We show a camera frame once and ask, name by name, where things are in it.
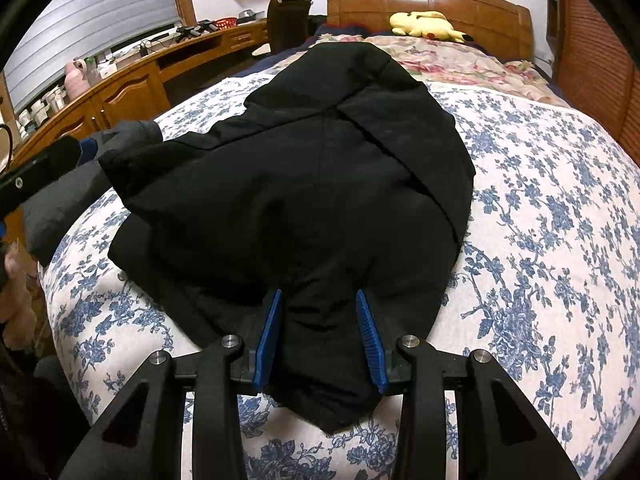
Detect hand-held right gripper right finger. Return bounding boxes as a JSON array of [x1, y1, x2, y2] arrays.
[[354, 290, 581, 480]]

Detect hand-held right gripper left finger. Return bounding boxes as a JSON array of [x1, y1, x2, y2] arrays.
[[59, 289, 285, 480]]

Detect black coat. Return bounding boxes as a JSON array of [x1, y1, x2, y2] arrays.
[[97, 41, 476, 435]]

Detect person's left hand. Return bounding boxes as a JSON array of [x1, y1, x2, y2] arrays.
[[0, 242, 40, 352]]

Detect grey garment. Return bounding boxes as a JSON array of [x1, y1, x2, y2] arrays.
[[22, 120, 162, 266]]

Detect row of white jars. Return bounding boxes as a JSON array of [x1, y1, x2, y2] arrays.
[[15, 85, 66, 131]]

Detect wooden desk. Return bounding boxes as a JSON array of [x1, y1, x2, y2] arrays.
[[12, 17, 271, 161]]

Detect pink vase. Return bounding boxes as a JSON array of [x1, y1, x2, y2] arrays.
[[64, 58, 87, 98]]

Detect grey window blind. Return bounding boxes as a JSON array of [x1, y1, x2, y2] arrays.
[[2, 0, 183, 111]]

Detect black gadgets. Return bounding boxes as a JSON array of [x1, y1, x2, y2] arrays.
[[175, 20, 221, 41]]

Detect blue floral bed sheet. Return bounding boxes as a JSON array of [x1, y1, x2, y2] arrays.
[[37, 77, 640, 480]]

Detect dark wooden chair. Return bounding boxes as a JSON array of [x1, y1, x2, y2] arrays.
[[266, 0, 313, 56]]

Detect person's dark clothing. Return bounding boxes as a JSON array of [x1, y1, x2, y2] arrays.
[[0, 345, 96, 480]]

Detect pink floral quilt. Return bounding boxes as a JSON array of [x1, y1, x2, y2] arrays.
[[312, 32, 571, 111]]

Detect yellow plush toy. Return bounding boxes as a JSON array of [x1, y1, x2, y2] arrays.
[[389, 10, 476, 43]]

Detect wooden headboard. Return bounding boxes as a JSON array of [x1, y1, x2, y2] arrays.
[[327, 0, 533, 61]]

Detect wooden louvered wardrobe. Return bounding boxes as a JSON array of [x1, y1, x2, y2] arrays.
[[542, 0, 640, 166]]

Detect black cable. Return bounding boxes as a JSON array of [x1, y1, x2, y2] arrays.
[[0, 124, 15, 171]]

